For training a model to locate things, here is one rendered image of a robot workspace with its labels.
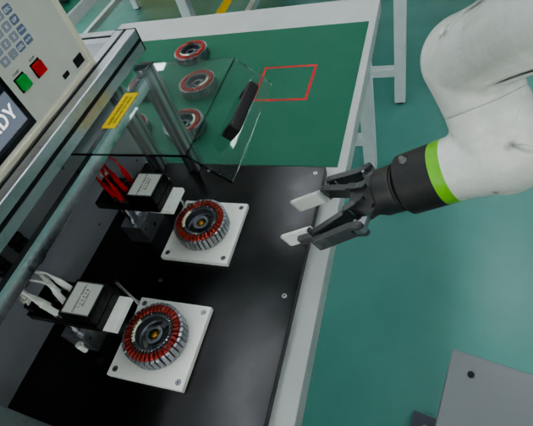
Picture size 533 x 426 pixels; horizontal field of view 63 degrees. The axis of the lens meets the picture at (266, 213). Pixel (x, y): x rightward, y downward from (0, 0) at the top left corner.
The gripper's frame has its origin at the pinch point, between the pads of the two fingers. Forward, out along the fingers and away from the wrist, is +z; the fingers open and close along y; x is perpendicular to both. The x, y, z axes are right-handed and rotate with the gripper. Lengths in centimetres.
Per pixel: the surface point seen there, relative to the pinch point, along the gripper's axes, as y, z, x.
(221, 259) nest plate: -6.5, 16.9, 2.8
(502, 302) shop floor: 33, 1, -97
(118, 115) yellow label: 2.8, 13.7, 33.7
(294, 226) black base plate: 3.4, 6.6, -4.5
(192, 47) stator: 72, 50, 21
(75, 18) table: 114, 120, 56
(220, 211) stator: 2.2, 16.6, 7.0
